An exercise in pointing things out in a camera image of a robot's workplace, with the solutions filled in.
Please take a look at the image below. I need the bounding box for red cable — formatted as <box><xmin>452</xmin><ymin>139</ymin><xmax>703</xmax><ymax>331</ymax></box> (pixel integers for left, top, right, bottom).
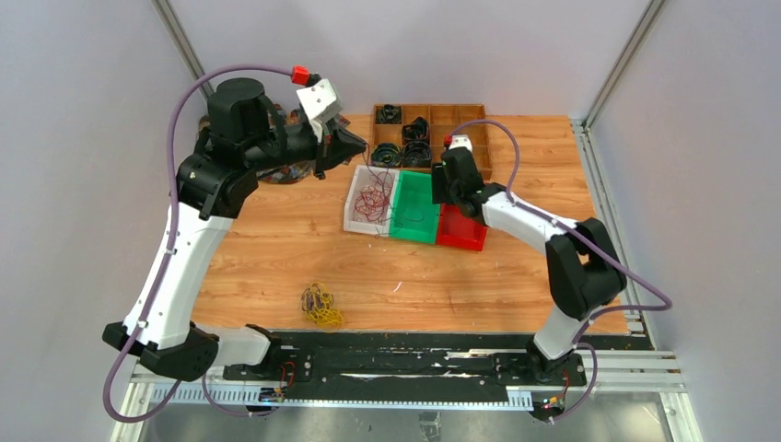
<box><xmin>354</xmin><ymin>170</ymin><xmax>395</xmax><ymax>224</ymax></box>

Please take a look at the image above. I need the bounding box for yellow cable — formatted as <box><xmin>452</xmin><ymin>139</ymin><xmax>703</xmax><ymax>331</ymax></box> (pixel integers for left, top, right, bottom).
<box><xmin>301</xmin><ymin>282</ymin><xmax>346</xmax><ymax>331</ymax></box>

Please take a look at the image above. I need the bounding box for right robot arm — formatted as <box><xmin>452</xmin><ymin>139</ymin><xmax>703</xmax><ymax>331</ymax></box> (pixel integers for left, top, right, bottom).
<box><xmin>431</xmin><ymin>147</ymin><xmax>627</xmax><ymax>384</ymax></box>

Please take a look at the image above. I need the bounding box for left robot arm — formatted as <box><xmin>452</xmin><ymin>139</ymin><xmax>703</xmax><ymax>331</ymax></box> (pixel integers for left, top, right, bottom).
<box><xmin>102</xmin><ymin>77</ymin><xmax>367</xmax><ymax>381</ymax></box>

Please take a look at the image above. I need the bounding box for rolled dark tie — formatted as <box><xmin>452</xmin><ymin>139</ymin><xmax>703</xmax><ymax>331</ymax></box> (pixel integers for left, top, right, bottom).
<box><xmin>375</xmin><ymin>104</ymin><xmax>402</xmax><ymax>124</ymax></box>
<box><xmin>370</xmin><ymin>142</ymin><xmax>402</xmax><ymax>169</ymax></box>
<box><xmin>402</xmin><ymin>140</ymin><xmax>433</xmax><ymax>169</ymax></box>
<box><xmin>402</xmin><ymin>116</ymin><xmax>430</xmax><ymax>145</ymax></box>

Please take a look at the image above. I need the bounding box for red plastic bin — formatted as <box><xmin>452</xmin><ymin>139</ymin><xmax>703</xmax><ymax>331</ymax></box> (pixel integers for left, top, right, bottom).
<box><xmin>435</xmin><ymin>204</ymin><xmax>487</xmax><ymax>251</ymax></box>

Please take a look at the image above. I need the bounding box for plaid cloth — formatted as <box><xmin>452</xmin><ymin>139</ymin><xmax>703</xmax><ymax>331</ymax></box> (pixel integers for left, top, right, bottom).
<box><xmin>198</xmin><ymin>105</ymin><xmax>351</xmax><ymax>184</ymax></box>

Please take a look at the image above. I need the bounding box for green plastic bin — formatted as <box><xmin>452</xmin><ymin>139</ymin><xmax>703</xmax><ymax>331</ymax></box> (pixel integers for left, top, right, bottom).
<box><xmin>389</xmin><ymin>170</ymin><xmax>440</xmax><ymax>244</ymax></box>

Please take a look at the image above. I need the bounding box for wooden compartment tray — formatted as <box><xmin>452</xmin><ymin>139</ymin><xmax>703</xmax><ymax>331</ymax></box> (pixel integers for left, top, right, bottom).
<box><xmin>368</xmin><ymin>104</ymin><xmax>486</xmax><ymax>172</ymax></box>

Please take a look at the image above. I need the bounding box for white plastic bin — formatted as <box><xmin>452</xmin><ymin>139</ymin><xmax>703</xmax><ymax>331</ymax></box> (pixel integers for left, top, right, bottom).
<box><xmin>343</xmin><ymin>165</ymin><xmax>401</xmax><ymax>237</ymax></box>

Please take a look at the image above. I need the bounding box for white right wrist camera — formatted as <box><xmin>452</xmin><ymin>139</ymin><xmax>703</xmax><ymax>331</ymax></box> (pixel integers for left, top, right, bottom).
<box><xmin>448</xmin><ymin>134</ymin><xmax>473</xmax><ymax>152</ymax></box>

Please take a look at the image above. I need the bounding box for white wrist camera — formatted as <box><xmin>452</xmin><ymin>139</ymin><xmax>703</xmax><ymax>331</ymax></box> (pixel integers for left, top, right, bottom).
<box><xmin>297</xmin><ymin>78</ymin><xmax>344</xmax><ymax>142</ymax></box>
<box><xmin>448</xmin><ymin>134</ymin><xmax>473</xmax><ymax>152</ymax></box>

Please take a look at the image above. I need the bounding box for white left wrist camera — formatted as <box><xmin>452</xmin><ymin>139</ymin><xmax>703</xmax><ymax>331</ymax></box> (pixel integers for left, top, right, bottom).
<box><xmin>297</xmin><ymin>78</ymin><xmax>344</xmax><ymax>142</ymax></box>

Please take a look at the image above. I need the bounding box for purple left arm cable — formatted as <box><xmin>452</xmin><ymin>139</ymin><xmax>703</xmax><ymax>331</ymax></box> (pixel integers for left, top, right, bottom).
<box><xmin>101</xmin><ymin>64</ymin><xmax>312</xmax><ymax>424</ymax></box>

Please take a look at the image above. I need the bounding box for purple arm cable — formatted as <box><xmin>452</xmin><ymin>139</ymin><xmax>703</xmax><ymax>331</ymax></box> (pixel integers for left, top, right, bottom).
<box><xmin>101</xmin><ymin>64</ymin><xmax>312</xmax><ymax>424</ymax></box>
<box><xmin>444</xmin><ymin>119</ymin><xmax>673</xmax><ymax>422</ymax></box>

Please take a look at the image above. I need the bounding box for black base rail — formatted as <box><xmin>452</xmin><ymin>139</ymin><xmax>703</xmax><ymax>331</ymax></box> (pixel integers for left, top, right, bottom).
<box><xmin>216</xmin><ymin>331</ymin><xmax>630</xmax><ymax>421</ymax></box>

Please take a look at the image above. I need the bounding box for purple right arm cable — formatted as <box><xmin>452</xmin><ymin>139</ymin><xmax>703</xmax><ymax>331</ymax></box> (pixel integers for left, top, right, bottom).
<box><xmin>444</xmin><ymin>119</ymin><xmax>673</xmax><ymax>422</ymax></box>

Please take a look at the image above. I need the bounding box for aluminium frame profile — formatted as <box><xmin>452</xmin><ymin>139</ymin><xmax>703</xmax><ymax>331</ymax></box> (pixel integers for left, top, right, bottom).
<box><xmin>111</xmin><ymin>332</ymin><xmax>702</xmax><ymax>441</ymax></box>

